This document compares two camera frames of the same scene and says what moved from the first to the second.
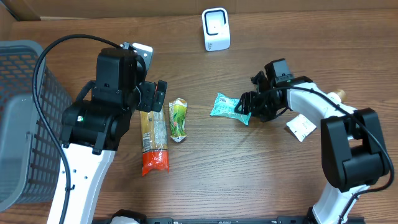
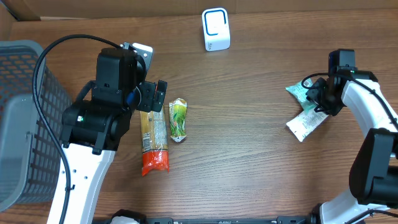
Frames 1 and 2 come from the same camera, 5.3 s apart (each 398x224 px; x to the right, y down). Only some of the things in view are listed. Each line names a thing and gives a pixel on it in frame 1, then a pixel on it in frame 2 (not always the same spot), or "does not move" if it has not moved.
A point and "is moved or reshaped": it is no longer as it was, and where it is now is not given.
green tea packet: (178, 109) does not move
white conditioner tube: (302, 126) does not move
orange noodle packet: (155, 155) does not move
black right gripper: (250, 104) -> (313, 96)
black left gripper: (151, 101) does not move
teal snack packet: (226, 106) is moved or reshaped
